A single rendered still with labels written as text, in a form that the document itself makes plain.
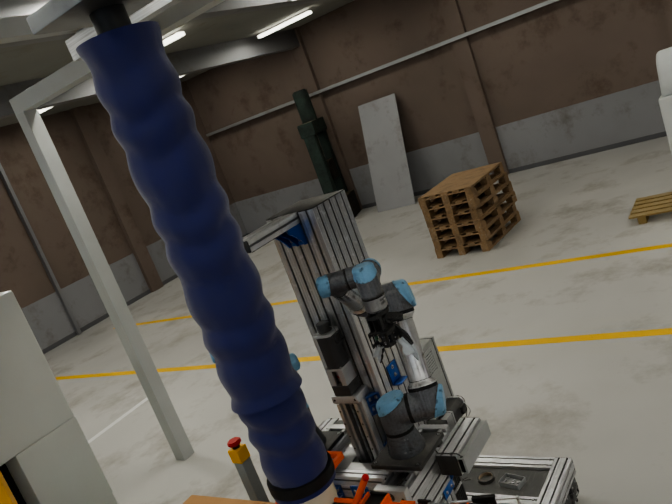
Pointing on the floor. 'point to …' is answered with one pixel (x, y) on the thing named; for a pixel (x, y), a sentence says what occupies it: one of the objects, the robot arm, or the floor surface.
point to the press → (321, 149)
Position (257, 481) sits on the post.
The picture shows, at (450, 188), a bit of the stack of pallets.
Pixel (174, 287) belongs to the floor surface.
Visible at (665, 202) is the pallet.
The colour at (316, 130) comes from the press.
